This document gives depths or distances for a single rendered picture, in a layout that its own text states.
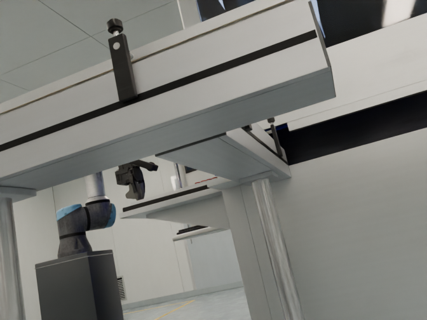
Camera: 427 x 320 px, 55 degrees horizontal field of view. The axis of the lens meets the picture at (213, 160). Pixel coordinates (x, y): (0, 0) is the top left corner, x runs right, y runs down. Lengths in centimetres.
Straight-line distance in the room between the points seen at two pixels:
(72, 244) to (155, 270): 584
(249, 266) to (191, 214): 30
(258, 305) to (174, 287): 630
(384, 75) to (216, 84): 90
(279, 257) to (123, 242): 703
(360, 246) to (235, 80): 87
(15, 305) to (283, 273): 63
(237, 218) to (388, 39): 72
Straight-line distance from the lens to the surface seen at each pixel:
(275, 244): 107
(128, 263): 798
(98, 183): 203
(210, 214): 145
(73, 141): 58
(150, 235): 773
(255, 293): 132
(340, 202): 127
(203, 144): 65
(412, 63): 136
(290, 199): 128
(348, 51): 137
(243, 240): 131
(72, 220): 195
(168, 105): 52
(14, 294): 71
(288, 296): 108
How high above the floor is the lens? 68
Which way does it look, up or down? 12 degrees up
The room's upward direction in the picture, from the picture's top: 13 degrees counter-clockwise
